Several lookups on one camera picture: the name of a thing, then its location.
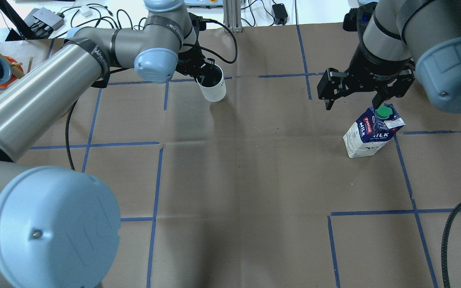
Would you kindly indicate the orange mug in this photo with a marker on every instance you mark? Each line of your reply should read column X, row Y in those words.
column 12, row 71

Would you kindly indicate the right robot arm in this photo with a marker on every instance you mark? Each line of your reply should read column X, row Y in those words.
column 401, row 41

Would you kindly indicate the black power adapter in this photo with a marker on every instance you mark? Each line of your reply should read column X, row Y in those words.
column 280, row 14

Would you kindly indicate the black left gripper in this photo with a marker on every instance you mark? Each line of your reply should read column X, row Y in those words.
column 189, row 60

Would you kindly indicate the blue white milk carton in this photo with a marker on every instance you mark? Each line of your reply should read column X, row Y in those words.
column 372, row 130

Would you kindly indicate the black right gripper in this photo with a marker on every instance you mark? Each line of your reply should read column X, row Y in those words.
column 376, row 64

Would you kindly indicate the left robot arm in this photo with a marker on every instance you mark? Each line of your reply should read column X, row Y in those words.
column 59, row 227

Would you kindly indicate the white ceramic mug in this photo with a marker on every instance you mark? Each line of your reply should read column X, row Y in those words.
column 212, row 83

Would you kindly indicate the aluminium frame post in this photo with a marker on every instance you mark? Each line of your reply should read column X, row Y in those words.
column 232, row 15

